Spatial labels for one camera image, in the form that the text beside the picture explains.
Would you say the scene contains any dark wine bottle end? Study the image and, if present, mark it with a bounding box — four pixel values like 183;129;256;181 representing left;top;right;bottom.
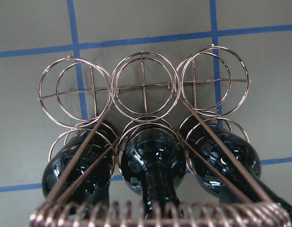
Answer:
42;120;117;205

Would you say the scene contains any dark wine bottle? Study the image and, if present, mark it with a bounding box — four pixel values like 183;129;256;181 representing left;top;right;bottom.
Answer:
120;127;186;218
179;115;292;215

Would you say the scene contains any copper wire wine basket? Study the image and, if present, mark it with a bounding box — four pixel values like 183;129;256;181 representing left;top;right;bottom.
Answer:
29;45;292;227

